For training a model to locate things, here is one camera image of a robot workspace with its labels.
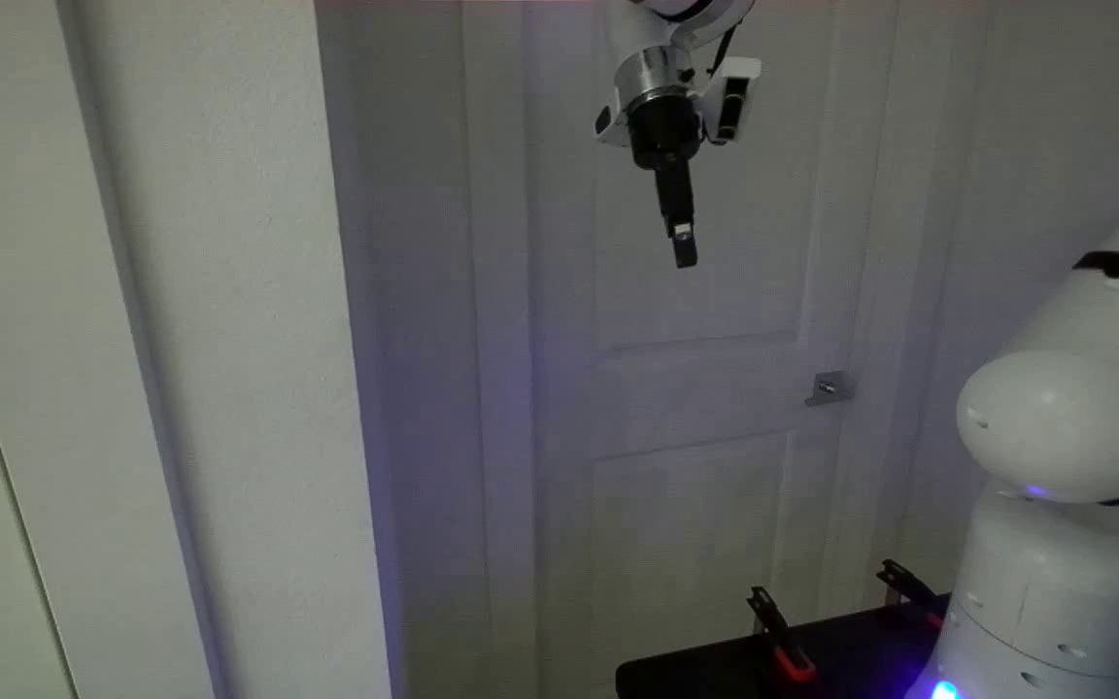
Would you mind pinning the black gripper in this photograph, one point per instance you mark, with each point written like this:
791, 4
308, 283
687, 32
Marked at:
660, 134

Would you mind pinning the white panelled door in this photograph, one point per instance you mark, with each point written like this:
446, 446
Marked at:
700, 428

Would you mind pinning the black orange table clamp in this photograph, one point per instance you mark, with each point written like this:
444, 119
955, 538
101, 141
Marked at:
783, 637
911, 590

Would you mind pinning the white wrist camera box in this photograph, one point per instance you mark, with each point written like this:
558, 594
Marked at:
733, 97

